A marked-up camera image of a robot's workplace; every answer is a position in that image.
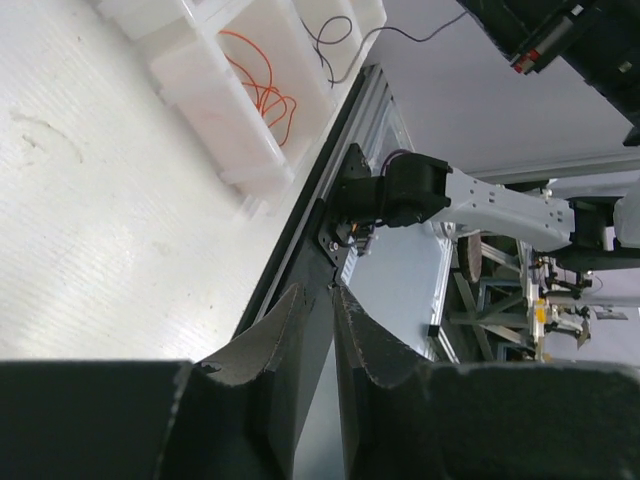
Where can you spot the white compartment tray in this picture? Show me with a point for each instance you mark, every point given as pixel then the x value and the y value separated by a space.
pixel 260 83

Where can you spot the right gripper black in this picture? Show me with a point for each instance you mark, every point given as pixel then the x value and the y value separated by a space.
pixel 598 39

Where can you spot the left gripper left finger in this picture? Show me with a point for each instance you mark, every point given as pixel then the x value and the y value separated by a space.
pixel 231 416

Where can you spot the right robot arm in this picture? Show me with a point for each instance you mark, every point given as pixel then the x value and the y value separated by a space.
pixel 582 234

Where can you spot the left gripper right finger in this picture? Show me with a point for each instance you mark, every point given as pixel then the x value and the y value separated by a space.
pixel 405 417

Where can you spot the background workshop equipment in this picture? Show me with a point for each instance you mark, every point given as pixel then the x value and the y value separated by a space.
pixel 512 302

